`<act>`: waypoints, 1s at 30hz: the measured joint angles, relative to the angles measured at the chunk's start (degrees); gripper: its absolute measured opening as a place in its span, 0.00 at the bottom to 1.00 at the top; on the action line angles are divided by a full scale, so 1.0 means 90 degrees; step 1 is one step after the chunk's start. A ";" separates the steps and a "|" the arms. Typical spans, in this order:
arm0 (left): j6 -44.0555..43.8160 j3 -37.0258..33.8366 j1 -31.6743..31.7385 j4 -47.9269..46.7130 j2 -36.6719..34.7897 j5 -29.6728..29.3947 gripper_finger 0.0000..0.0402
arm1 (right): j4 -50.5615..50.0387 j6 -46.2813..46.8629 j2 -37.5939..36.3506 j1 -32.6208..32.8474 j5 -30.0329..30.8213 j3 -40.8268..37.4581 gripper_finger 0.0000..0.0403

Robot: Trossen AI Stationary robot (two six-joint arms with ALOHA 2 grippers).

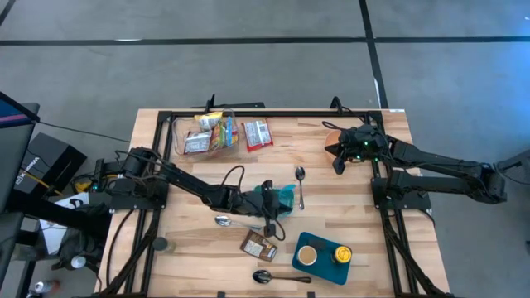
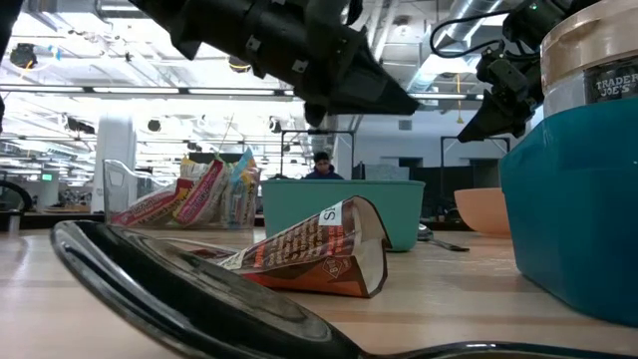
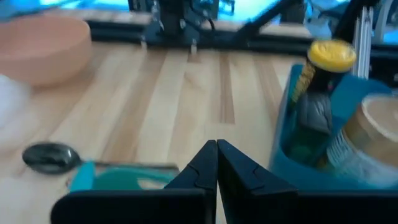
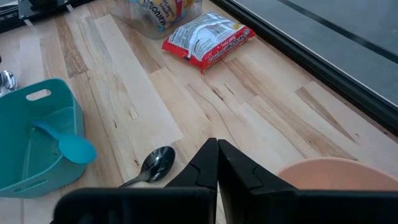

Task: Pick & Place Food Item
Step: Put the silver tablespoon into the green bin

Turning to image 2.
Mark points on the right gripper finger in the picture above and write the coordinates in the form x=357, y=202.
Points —
x=498, y=119

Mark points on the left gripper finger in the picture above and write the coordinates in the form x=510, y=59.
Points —
x=379, y=92
x=316, y=115

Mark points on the beige-lid seasoning jar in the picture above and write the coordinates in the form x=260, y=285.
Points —
x=588, y=50

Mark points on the blue-edged clear noodle packet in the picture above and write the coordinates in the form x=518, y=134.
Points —
x=241, y=187

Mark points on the lime chili ramen packet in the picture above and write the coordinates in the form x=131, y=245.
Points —
x=204, y=192

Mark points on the red Maruchan ramen packet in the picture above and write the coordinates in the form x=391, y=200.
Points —
x=149, y=207

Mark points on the person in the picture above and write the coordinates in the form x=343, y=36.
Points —
x=323, y=169

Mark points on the orange bowl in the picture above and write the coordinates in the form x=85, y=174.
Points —
x=483, y=212

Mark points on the deep blue plastic tray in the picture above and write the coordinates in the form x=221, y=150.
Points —
x=573, y=209

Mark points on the teal plastic container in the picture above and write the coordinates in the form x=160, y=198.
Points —
x=399, y=214

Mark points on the brown torn snack packet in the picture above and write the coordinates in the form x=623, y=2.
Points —
x=309, y=249

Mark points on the dull steel spoon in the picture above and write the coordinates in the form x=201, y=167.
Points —
x=448, y=245

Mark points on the white building column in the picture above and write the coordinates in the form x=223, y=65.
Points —
x=115, y=144

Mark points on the clear plastic bin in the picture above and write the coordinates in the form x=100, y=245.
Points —
x=117, y=184

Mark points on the black spoon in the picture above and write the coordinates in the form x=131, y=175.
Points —
x=199, y=309

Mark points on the green exit sign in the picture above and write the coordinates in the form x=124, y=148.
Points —
x=47, y=176

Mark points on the black background gantry frame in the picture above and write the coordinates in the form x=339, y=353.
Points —
x=441, y=159
x=344, y=132

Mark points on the black ceiling camera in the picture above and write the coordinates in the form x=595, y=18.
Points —
x=22, y=55
x=239, y=64

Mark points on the silver ventilation duct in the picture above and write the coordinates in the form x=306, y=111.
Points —
x=466, y=10

